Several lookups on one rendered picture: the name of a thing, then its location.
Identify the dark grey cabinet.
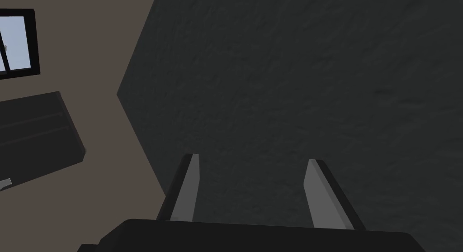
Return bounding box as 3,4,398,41
0,90,86,192

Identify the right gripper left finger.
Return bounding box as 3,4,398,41
156,153,200,222

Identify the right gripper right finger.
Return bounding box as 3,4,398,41
303,158,367,231

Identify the black framed window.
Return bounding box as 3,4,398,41
0,8,41,81

